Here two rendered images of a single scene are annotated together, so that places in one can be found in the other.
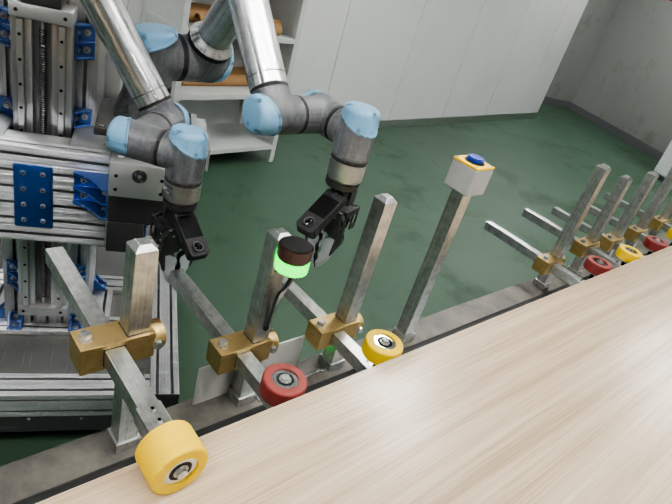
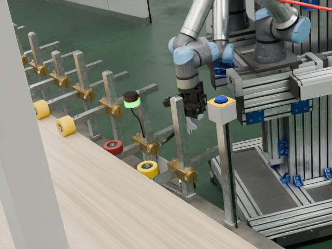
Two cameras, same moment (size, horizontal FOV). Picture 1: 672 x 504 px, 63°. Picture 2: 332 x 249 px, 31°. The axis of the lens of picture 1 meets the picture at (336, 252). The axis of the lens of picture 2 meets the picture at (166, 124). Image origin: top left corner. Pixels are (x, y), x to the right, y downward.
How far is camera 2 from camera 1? 2.58 m
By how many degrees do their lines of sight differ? 88
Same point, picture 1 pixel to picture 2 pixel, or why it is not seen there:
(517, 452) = (81, 206)
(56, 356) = (261, 185)
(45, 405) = not seen: hidden behind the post
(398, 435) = (87, 173)
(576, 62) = not seen: outside the picture
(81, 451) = not seen: hidden behind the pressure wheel
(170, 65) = (263, 28)
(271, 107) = (171, 42)
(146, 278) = (105, 83)
